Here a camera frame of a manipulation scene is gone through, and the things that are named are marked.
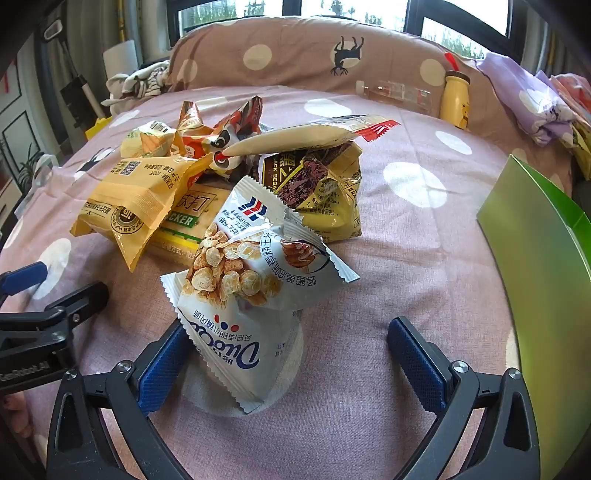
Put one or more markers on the green cardboard box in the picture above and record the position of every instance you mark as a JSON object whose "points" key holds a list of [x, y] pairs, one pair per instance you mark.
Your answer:
{"points": [[540, 258]]}

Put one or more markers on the brown polka dot bolster pillow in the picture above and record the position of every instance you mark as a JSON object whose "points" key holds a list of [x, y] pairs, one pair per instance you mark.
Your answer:
{"points": [[286, 55]]}

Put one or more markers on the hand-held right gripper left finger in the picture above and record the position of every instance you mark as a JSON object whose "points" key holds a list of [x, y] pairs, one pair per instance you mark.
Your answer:
{"points": [[159, 369]]}

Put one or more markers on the yellow printed cloth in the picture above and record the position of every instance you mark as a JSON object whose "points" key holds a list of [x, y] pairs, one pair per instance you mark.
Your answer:
{"points": [[579, 143]]}

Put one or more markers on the pink polka dot bedsheet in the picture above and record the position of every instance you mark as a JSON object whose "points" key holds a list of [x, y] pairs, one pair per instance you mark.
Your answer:
{"points": [[415, 254]]}

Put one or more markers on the black window frame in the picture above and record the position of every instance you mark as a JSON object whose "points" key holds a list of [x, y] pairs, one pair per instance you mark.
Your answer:
{"points": [[291, 7]]}

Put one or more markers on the yellow brown sesame snack packet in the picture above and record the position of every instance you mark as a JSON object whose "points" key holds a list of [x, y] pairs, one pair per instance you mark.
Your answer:
{"points": [[314, 184]]}

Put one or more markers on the purple printed cloth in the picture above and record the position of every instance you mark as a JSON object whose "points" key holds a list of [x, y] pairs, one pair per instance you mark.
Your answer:
{"points": [[531, 101]]}

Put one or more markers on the large yellow snack packet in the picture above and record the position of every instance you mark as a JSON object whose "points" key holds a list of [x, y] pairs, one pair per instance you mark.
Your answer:
{"points": [[134, 194]]}

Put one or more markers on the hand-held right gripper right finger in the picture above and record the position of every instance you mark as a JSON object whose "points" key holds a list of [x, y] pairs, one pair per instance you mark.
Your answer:
{"points": [[415, 364]]}

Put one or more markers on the clear plastic bottle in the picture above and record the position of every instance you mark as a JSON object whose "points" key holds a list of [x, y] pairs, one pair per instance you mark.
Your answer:
{"points": [[397, 92]]}

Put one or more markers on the white corn puff snack packet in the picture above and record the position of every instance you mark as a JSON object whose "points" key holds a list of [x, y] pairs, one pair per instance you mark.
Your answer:
{"points": [[240, 360]]}

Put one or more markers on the white striped cloth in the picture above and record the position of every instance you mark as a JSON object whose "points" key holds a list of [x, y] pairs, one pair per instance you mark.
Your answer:
{"points": [[147, 78]]}

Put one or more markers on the small yellow green corn packet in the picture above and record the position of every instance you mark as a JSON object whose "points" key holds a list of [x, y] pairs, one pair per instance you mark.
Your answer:
{"points": [[147, 141]]}

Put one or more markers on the cream packet red edge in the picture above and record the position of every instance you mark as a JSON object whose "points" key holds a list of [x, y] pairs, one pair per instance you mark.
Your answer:
{"points": [[295, 136]]}

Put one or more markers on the yellow paper bag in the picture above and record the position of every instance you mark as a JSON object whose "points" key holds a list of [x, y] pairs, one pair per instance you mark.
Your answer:
{"points": [[98, 128]]}

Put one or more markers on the orange cartoon snack packet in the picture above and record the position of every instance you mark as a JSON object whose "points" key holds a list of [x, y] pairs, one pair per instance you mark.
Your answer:
{"points": [[198, 134]]}

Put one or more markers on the pink orange cloth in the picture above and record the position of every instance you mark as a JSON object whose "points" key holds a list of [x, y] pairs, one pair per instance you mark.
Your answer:
{"points": [[572, 92]]}

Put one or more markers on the white panel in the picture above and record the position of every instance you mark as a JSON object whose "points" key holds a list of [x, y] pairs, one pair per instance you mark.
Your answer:
{"points": [[120, 57]]}

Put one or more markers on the green yellow cracker packet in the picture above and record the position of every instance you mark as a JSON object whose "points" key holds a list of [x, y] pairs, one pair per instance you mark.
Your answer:
{"points": [[184, 221]]}

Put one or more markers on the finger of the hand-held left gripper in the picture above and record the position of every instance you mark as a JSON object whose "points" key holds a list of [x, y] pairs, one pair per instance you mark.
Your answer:
{"points": [[83, 297], [23, 278]]}

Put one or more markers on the yellow bottle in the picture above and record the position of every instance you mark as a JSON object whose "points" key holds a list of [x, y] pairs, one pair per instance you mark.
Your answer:
{"points": [[455, 106]]}

